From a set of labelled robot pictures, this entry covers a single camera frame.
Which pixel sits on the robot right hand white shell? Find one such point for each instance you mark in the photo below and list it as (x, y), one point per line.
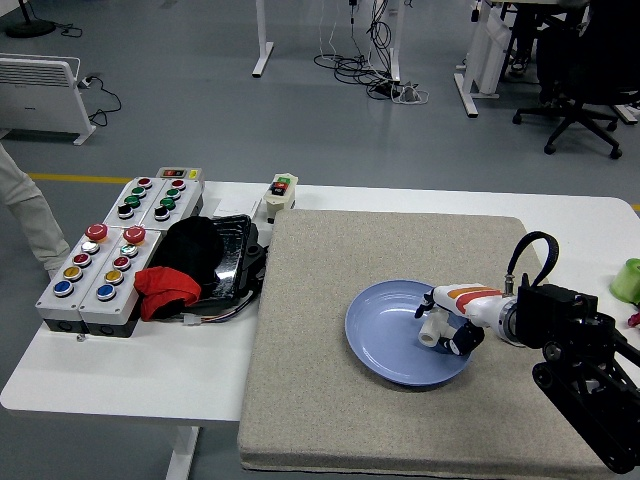
(467, 300)

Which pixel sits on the white tee pipe fitting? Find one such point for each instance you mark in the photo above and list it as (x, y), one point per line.
(429, 338)

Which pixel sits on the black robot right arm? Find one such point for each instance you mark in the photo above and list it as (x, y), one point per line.
(575, 325)

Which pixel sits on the blue round plate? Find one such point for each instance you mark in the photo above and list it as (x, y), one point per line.
(385, 340)

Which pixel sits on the grey-brown fabric mat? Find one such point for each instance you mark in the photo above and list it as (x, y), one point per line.
(320, 350)

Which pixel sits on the green translucent roll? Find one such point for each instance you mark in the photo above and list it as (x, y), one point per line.
(627, 280)

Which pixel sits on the pink red small object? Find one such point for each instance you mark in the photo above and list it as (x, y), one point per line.
(635, 319)

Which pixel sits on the black device under tray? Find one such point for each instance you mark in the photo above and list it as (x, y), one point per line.
(255, 256)

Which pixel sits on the black plastic tray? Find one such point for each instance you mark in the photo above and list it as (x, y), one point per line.
(234, 250)

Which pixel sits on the seated person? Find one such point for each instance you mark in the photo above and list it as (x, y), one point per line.
(522, 62)

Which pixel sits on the white desk with panel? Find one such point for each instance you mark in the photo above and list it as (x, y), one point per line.
(487, 55)

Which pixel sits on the white paper sheet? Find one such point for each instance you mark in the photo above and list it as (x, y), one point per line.
(235, 205)

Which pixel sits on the black office chair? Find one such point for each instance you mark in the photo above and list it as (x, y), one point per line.
(585, 75)

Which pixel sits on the white desk leg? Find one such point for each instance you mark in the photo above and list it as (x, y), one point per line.
(395, 50)
(263, 40)

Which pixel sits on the black cloth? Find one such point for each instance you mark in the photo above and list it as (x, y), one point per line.
(192, 245)

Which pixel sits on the grey box red green buttons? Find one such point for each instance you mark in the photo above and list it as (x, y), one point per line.
(122, 196)
(182, 200)

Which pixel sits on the red cloth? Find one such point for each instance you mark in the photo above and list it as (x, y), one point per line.
(165, 282)

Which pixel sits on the white table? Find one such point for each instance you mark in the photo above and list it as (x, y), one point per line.
(150, 370)

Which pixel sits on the grey box with mushroom button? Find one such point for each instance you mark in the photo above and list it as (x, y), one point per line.
(54, 306)
(120, 306)

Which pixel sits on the white panel heater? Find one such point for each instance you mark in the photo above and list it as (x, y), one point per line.
(35, 95)

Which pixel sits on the black round stand base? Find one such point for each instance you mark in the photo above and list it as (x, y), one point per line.
(30, 26)

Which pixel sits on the cream green red switch box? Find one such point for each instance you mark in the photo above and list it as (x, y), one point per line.
(280, 197)

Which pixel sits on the small grey switch box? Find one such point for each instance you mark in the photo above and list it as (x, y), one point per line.
(179, 173)

